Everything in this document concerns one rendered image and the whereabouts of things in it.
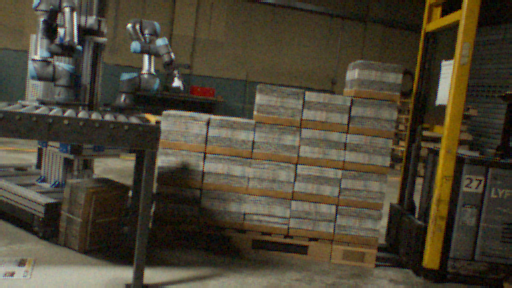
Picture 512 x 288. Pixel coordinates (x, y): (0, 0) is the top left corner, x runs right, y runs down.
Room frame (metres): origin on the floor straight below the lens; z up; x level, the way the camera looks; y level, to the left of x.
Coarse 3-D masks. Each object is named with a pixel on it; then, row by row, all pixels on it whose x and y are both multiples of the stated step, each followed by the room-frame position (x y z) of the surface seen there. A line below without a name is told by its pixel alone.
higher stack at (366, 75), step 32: (352, 64) 3.38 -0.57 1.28; (384, 64) 3.18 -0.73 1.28; (352, 96) 3.29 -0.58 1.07; (384, 128) 3.18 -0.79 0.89; (352, 160) 3.17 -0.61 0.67; (384, 160) 3.17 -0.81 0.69; (352, 192) 3.18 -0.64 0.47; (384, 192) 3.17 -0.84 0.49; (352, 224) 3.18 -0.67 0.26; (352, 256) 3.17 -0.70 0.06
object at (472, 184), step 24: (432, 168) 3.53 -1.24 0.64; (456, 168) 3.13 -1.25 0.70; (480, 168) 3.03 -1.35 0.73; (504, 168) 3.05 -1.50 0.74; (432, 192) 3.46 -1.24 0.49; (456, 192) 3.07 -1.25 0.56; (480, 192) 3.03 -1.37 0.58; (504, 192) 3.03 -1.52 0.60; (456, 216) 3.04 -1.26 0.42; (480, 216) 3.05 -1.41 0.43; (504, 216) 3.03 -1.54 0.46; (456, 240) 3.03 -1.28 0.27; (480, 240) 3.04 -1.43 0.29; (504, 240) 3.03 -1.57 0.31; (456, 264) 3.02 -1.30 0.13; (480, 264) 3.03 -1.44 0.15; (504, 264) 3.05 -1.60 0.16
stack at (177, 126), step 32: (192, 128) 3.16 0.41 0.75; (224, 128) 3.17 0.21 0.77; (256, 128) 3.17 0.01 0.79; (288, 128) 3.17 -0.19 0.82; (160, 160) 3.15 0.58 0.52; (192, 160) 3.16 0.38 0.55; (224, 160) 3.16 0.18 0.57; (256, 160) 3.17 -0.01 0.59; (160, 192) 3.17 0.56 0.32; (192, 192) 3.17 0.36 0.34; (224, 192) 3.16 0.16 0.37; (320, 192) 3.17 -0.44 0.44; (160, 224) 3.16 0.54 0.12; (192, 224) 3.29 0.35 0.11; (256, 224) 3.17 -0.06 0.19; (288, 224) 3.18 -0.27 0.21; (320, 224) 3.17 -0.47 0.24; (288, 256) 3.17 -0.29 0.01; (320, 256) 3.17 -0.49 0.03
